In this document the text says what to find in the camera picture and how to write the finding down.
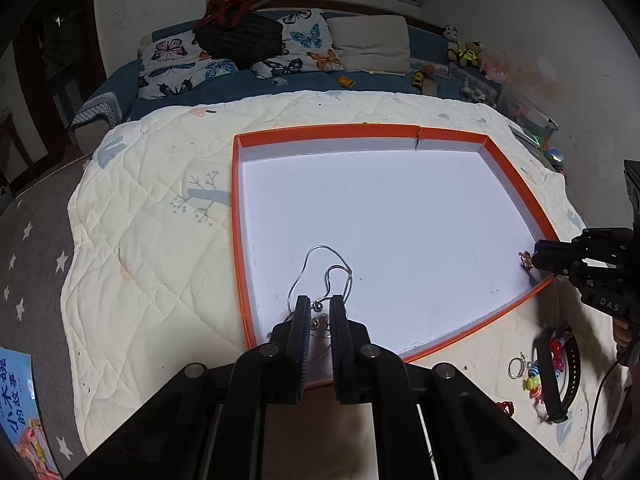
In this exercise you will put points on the grey star rug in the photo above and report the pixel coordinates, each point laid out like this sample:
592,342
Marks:
35,260

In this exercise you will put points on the dark wooden cabinet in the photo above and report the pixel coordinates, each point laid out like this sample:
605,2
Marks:
55,60

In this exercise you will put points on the grey knit throw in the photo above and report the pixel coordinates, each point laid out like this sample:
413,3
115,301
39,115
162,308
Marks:
95,110

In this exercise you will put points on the black knit garment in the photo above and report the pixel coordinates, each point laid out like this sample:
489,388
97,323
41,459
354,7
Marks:
240,40

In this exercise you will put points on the blue sofa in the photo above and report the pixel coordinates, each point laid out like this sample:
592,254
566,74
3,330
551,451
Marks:
310,84

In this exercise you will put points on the white plush toy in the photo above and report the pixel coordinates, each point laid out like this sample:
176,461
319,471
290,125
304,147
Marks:
474,92

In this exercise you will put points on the red knit charm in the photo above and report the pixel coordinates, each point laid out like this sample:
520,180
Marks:
506,408

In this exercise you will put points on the children's picture book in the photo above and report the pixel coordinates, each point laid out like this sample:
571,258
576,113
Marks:
22,410

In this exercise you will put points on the gold ornament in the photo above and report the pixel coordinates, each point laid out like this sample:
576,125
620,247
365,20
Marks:
525,261

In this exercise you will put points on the red garment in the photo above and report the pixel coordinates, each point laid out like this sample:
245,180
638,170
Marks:
227,5

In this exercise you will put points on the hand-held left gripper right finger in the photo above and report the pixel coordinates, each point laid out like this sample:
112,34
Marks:
339,345

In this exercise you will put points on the yellow toy truck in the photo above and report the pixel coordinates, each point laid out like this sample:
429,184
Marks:
420,80

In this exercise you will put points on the pink plush toy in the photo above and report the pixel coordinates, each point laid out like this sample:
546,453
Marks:
495,75

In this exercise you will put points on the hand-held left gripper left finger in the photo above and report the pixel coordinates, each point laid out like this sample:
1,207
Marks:
302,345

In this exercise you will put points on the cream quilted blanket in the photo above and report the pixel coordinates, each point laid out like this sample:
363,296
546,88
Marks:
165,260

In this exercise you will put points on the clear plastic storage box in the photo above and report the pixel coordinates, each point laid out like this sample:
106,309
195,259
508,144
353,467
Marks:
530,115

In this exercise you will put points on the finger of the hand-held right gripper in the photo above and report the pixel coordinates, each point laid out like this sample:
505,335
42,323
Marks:
552,266
552,249

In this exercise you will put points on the bear plush toy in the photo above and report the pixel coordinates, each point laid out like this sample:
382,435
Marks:
467,54

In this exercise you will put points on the panda plush toy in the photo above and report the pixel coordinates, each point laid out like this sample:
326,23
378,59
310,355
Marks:
451,33

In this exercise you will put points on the orange-rimmed white tray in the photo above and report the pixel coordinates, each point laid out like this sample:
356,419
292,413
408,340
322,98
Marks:
375,210

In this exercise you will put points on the butterfly print pillow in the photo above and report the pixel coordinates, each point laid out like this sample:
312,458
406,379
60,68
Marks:
170,70
310,42

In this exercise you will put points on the person's right hand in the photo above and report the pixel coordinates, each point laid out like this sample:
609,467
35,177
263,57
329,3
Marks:
622,334

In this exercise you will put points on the beige pillow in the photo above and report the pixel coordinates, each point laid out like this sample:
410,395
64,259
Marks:
372,42

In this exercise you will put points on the pearl stud earring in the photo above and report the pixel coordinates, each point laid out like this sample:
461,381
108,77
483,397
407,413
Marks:
316,325

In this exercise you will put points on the black smart band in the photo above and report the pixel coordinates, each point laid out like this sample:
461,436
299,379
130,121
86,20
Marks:
550,400

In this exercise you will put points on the silver hoop earring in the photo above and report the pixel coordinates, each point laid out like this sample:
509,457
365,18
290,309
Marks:
511,369

